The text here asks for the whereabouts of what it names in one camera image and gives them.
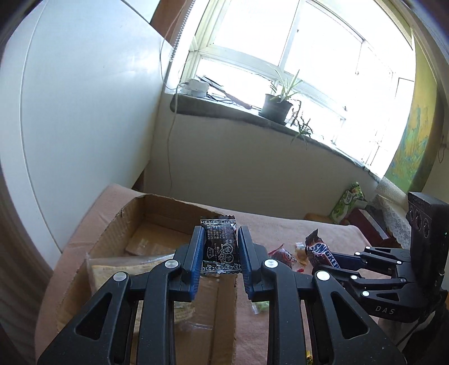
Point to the white lace cloth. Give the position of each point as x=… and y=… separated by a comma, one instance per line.
x=394, y=217

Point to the pink blanket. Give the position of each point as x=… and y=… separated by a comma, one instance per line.
x=273, y=224

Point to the potted green plant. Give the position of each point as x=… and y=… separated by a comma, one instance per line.
x=275, y=108

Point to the brown chocolate bar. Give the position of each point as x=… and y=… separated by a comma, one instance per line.
x=321, y=256

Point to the green candy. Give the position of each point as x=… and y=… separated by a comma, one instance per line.
x=261, y=307

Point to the green tissue box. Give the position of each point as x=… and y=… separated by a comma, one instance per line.
x=345, y=205

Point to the white cabinet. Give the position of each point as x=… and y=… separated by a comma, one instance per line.
x=87, y=105

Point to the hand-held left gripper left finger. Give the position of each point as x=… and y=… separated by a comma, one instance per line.
x=198, y=259

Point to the white power adapter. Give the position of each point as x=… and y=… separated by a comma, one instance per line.
x=193, y=87

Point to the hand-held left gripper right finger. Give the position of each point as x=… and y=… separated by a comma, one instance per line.
x=245, y=259

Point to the tan flat snack packet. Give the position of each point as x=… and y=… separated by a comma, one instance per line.
x=151, y=242

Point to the dark red box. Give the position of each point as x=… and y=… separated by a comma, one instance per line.
x=364, y=221

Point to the yellow green wall poster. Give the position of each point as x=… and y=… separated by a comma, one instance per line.
x=414, y=140

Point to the cardboard box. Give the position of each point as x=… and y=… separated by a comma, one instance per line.
x=112, y=228

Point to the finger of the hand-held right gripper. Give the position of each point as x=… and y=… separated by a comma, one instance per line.
x=350, y=259
x=333, y=273

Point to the black snack packet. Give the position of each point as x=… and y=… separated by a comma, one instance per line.
x=221, y=245

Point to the clear cracker packet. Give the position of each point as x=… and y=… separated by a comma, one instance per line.
x=115, y=265

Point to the white framed window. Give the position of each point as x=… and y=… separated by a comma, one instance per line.
x=245, y=58

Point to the red snack packet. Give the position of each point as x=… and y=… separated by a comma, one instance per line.
x=282, y=256

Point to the grey stone window sill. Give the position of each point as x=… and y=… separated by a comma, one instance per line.
x=217, y=114

